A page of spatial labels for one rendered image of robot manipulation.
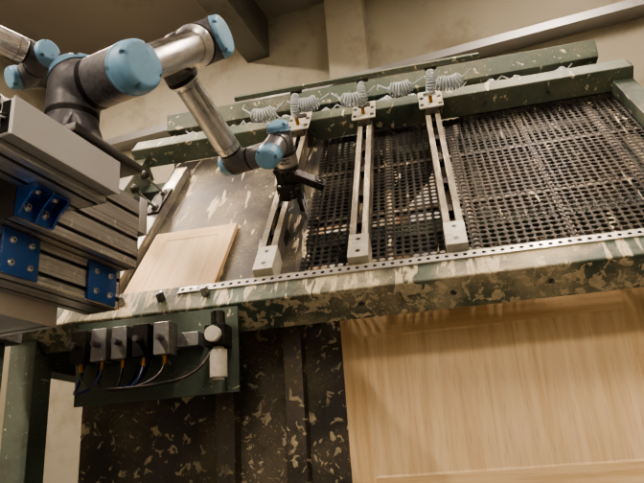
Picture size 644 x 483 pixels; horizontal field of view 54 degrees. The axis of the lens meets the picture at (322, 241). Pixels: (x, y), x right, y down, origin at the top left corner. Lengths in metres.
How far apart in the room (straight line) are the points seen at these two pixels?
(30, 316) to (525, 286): 1.21
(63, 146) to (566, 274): 1.25
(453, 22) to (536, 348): 3.41
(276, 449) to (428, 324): 0.60
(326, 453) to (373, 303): 0.49
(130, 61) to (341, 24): 3.77
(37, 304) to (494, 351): 1.24
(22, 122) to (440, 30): 4.12
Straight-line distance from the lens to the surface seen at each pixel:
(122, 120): 5.84
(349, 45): 4.95
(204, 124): 1.95
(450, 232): 1.86
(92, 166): 1.22
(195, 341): 1.79
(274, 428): 2.01
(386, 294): 1.75
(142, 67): 1.44
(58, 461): 5.32
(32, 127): 1.13
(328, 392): 1.98
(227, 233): 2.24
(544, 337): 1.96
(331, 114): 2.83
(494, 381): 1.93
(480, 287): 1.75
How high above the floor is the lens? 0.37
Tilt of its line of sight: 20 degrees up
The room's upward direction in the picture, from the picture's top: 4 degrees counter-clockwise
